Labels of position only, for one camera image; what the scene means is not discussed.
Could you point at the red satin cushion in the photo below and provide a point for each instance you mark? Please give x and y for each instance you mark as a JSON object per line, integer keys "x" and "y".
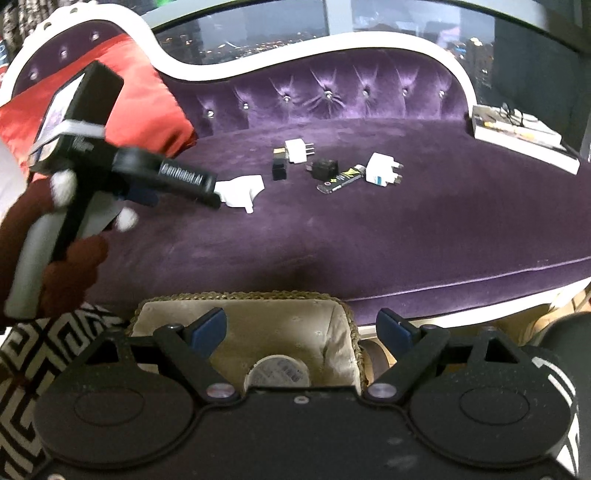
{"x": 143, "y": 114}

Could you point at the black LV lighter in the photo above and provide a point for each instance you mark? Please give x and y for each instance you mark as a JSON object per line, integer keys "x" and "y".
{"x": 342, "y": 179}

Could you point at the white angled plug adapter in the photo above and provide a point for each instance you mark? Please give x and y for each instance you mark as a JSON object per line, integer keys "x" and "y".
{"x": 240, "y": 192}

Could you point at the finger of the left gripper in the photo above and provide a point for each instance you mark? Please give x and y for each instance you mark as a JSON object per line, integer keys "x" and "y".
{"x": 191, "y": 183}

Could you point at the black gold lipstick tube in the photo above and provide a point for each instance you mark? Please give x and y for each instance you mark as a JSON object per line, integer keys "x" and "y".
{"x": 279, "y": 164}

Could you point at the purple tufted velvet sofa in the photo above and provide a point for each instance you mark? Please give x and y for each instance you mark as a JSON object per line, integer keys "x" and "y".
{"x": 473, "y": 232}

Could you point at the white UK plug adapter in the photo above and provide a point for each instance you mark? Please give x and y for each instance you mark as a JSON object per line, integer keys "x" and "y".
{"x": 383, "y": 170}

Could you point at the black cube charger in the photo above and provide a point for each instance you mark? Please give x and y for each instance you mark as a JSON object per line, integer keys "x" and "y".
{"x": 323, "y": 169}

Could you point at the red gloved left hand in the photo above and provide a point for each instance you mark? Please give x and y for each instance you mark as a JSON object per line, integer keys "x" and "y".
{"x": 51, "y": 248}

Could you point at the round silver tin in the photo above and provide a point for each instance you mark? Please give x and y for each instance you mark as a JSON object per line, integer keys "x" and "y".
{"x": 278, "y": 371}

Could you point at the yellow pencil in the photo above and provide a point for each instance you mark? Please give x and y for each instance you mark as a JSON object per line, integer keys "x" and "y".
{"x": 497, "y": 125}

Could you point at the white three-pin adapter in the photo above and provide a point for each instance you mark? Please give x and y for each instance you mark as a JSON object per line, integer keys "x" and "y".
{"x": 298, "y": 151}

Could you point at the black eyeglasses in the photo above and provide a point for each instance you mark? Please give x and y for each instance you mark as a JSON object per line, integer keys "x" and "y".
{"x": 516, "y": 116}

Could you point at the beige lined wicker basket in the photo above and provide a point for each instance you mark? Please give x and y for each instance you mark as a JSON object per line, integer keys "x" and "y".
{"x": 312, "y": 327}

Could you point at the patterned curtain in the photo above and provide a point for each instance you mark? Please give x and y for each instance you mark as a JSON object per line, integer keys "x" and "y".
{"x": 19, "y": 18}

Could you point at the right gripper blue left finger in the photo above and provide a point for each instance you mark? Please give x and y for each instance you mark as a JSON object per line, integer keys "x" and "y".
{"x": 189, "y": 348}

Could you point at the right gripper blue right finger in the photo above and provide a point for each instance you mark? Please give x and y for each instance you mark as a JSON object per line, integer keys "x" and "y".
{"x": 416, "y": 351}

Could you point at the black white patterned pillow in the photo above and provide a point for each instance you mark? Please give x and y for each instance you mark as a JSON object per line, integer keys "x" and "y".
{"x": 33, "y": 355}

